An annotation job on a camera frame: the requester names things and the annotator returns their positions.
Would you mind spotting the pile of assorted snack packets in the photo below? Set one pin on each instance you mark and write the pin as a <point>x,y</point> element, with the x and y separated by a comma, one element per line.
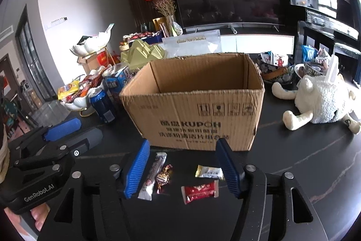
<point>81,87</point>

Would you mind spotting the blue snack bag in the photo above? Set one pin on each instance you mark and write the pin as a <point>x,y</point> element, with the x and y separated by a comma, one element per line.
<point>309,54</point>

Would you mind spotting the cardboard boxes on floor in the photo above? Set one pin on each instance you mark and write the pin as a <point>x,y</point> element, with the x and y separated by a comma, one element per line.
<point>96,60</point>

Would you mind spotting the person's left hand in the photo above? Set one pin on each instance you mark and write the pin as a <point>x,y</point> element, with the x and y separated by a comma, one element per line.
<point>39,214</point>

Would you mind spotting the white television cabinet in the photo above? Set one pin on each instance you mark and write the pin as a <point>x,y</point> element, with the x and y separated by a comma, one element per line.
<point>256,44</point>

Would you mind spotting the long dark red snack stick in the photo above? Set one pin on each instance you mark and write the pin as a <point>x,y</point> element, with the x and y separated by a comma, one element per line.
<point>152,176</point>

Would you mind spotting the clear zip plastic bag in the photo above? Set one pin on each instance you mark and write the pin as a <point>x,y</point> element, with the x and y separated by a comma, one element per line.
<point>191,44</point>

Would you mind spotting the white stuffed sheep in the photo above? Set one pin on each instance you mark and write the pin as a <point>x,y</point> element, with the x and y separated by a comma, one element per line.
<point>321,99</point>

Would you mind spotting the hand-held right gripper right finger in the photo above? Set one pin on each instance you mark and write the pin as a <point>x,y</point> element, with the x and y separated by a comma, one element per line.
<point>229,170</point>

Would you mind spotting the blue cola can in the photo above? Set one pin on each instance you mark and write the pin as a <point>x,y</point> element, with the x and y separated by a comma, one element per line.
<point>103,107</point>

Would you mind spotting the blue snack box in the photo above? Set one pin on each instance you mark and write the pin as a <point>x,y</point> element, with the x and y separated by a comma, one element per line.
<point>117,83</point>

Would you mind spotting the blue tray of candies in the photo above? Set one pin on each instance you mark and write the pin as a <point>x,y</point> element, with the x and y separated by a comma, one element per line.
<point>143,37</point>

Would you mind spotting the black framed glass door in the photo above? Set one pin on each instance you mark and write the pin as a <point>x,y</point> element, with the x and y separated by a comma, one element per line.
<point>35,60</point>

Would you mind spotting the wall switch panel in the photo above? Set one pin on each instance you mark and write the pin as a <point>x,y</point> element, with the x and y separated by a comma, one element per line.
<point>56,23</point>

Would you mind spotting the brown cardboard box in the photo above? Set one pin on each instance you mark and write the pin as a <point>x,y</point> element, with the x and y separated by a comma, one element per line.
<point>197,116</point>

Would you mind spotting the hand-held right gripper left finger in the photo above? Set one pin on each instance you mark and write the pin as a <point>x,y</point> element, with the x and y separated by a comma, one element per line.
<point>136,170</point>

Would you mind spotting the floral bowl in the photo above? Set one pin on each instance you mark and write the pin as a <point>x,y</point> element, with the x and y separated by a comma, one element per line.
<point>275,74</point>

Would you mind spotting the brown foil candy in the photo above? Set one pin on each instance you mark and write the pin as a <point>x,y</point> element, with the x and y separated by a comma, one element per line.
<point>163,177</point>

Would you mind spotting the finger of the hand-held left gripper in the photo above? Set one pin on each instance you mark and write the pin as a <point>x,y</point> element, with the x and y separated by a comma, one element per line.
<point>63,128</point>
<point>84,140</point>

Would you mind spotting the dried flower bouquet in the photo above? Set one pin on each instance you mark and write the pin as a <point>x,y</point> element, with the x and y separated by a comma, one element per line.
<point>165,11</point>

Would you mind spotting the small white candy packet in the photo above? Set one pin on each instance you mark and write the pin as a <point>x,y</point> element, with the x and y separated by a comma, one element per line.
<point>208,172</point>

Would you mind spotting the red snack packet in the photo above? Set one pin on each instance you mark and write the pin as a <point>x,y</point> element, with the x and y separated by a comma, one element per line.
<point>199,191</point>

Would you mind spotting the white shell tiered snack stand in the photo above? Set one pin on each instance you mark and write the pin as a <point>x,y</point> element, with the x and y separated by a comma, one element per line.
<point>90,44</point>

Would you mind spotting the yellow green gift boxes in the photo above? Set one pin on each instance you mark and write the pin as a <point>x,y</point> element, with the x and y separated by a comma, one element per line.
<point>142,53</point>

